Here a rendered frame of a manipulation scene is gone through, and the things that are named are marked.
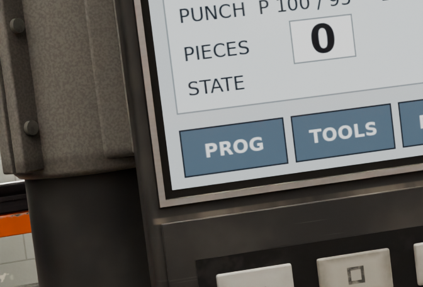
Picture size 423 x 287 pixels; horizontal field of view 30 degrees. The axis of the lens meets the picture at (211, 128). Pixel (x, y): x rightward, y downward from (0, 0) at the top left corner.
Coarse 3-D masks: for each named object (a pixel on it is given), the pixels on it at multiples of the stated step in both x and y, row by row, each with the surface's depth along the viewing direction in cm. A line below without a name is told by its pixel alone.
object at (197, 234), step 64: (128, 0) 37; (128, 64) 37; (192, 192) 38; (256, 192) 38; (320, 192) 39; (384, 192) 39; (192, 256) 38; (256, 256) 38; (320, 256) 39; (384, 256) 39
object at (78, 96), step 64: (0, 0) 47; (64, 0) 47; (0, 64) 48; (64, 64) 48; (0, 128) 48; (64, 128) 48; (128, 128) 48; (64, 192) 49; (128, 192) 49; (64, 256) 50; (128, 256) 49
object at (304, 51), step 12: (300, 24) 38; (312, 24) 38; (324, 24) 39; (336, 24) 39; (348, 24) 39; (300, 36) 38; (312, 36) 38; (324, 36) 39; (336, 36) 39; (348, 36) 39; (300, 48) 38; (312, 48) 39; (324, 48) 39; (336, 48) 39; (348, 48) 39; (300, 60) 38; (312, 60) 39
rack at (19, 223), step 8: (0, 216) 246; (8, 216) 245; (16, 216) 245; (24, 216) 246; (0, 224) 244; (8, 224) 245; (16, 224) 245; (24, 224) 246; (0, 232) 244; (8, 232) 245; (16, 232) 245; (24, 232) 246
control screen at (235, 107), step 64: (192, 0) 38; (256, 0) 38; (320, 0) 39; (384, 0) 39; (192, 64) 38; (256, 64) 38; (320, 64) 39; (384, 64) 39; (192, 128) 38; (256, 128) 38; (320, 128) 39; (384, 128) 39
